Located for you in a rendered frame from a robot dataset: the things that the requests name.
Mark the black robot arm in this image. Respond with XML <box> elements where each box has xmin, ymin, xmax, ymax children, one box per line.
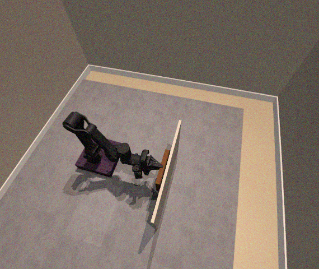
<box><xmin>62</xmin><ymin>112</ymin><xmax>144</xmax><ymax>179</ymax></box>

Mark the dark brown picture frame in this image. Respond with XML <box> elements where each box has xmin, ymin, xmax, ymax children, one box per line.
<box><xmin>155</xmin><ymin>149</ymin><xmax>170</xmax><ymax>191</ymax></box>

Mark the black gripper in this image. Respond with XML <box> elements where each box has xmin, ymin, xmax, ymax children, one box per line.
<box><xmin>130</xmin><ymin>150</ymin><xmax>163</xmax><ymax>175</ymax></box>

